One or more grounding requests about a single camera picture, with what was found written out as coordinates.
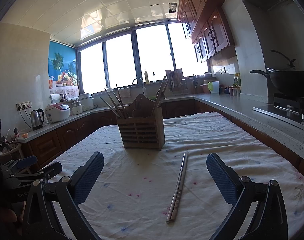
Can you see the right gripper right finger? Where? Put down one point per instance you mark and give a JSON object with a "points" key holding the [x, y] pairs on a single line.
{"points": [[269, 220]]}

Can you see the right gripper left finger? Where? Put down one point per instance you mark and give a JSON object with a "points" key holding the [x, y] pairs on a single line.
{"points": [[40, 220]]}

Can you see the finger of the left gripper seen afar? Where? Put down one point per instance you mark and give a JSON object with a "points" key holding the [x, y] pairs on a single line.
{"points": [[49, 171]]}

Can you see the thin metal utensil gripper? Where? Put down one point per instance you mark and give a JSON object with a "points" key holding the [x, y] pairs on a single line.
{"points": [[121, 107]]}

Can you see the metal chopstick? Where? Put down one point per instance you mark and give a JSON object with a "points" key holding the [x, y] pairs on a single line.
{"points": [[178, 187]]}

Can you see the metal knife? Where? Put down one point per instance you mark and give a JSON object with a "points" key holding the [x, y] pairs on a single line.
{"points": [[160, 91]]}

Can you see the metal spoon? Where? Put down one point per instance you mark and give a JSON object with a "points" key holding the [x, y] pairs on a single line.
{"points": [[162, 95]]}

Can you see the person's left hand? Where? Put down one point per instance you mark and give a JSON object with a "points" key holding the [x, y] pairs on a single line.
{"points": [[13, 216]]}

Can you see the lower wooden base cabinets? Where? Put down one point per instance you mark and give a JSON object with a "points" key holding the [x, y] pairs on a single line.
{"points": [[55, 142]]}

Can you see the steel electric kettle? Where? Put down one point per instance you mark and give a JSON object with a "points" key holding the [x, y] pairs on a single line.
{"points": [[37, 119]]}

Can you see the white red rice cooker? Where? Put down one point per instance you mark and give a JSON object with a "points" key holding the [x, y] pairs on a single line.
{"points": [[57, 112]]}

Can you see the small white blender appliance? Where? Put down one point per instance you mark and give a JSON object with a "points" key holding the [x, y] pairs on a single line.
{"points": [[77, 107]]}

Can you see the paper towel roll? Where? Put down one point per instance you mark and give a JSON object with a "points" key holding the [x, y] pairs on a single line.
{"points": [[55, 98]]}

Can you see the white slow cooker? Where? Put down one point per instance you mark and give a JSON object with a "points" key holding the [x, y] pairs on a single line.
{"points": [[86, 100]]}

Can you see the white floral table cloth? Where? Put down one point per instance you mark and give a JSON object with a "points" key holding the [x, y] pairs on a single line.
{"points": [[169, 193]]}

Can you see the tropical fruit poster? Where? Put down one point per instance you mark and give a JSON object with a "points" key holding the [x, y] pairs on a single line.
{"points": [[62, 70]]}

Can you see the wooden utensil holder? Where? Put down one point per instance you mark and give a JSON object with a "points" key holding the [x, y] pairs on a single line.
{"points": [[144, 127]]}

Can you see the pink dish cloth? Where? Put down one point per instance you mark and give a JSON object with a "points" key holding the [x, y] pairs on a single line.
{"points": [[125, 92]]}

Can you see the chrome sink faucet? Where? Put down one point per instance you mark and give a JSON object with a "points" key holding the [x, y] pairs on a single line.
{"points": [[139, 83]]}

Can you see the gas stove top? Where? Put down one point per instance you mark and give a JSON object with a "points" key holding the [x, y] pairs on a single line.
{"points": [[289, 109]]}

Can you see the yellow dish soap bottle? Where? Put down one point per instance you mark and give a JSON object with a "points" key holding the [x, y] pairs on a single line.
{"points": [[146, 77]]}

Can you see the spice jar set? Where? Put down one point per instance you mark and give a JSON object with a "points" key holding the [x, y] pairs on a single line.
{"points": [[234, 91]]}

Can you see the black wok pan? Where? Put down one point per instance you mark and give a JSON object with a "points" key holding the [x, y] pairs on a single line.
{"points": [[289, 81]]}

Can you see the cooking oil bottle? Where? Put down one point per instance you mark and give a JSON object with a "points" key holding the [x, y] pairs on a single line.
{"points": [[237, 80]]}

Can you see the dish drying rack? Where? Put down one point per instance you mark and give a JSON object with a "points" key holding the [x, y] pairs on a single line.
{"points": [[176, 80]]}

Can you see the white green pitcher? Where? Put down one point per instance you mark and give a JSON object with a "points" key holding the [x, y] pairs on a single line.
{"points": [[214, 87]]}

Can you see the pink plastic basin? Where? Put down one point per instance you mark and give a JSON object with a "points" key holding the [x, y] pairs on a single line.
{"points": [[205, 88]]}

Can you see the wall power socket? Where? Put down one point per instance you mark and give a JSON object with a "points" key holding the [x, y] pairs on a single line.
{"points": [[23, 105]]}

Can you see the upper wooden wall cabinets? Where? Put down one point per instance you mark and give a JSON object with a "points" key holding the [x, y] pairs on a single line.
{"points": [[207, 26]]}

